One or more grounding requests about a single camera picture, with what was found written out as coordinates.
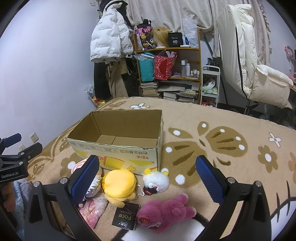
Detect pink plastic pack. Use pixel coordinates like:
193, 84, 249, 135
79, 193, 108, 228

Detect yellow plush toy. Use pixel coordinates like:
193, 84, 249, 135
101, 170, 137, 208

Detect small white fluffy plush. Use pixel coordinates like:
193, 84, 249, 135
142, 168, 170, 195

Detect magenta plush bear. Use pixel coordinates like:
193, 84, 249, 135
136, 193, 197, 233

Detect white haired plush doll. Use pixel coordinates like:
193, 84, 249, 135
85, 167, 102, 198

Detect pink round plush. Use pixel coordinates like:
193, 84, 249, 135
71, 160, 86, 174

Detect person's left hand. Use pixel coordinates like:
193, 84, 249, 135
1, 182, 16, 212

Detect black Face tissue pack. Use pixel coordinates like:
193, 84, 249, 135
112, 202, 140, 230

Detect open cardboard box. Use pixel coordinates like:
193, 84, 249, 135
67, 109, 164, 175

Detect plastic bag on floor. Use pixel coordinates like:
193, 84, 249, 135
84, 84, 105, 107

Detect black hanging garment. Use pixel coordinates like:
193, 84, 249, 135
94, 63, 111, 100

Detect white utility cart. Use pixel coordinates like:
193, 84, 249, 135
200, 65, 221, 108

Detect stack of books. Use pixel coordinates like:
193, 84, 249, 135
140, 82, 160, 98

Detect beige hanging trousers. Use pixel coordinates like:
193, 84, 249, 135
106, 59, 128, 98

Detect wooden shelf unit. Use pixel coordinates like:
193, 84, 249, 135
134, 23, 201, 103

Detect red gift bag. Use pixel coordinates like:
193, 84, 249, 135
154, 50, 177, 80

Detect teal bag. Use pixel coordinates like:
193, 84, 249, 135
137, 53, 154, 82

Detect white puffer jacket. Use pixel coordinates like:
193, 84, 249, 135
90, 1, 133, 64

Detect black box with 40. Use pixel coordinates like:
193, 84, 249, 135
168, 32, 183, 48

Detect blonde wig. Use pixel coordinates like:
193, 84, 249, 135
152, 27, 171, 48

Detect wall power socket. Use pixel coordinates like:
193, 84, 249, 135
30, 133, 39, 143

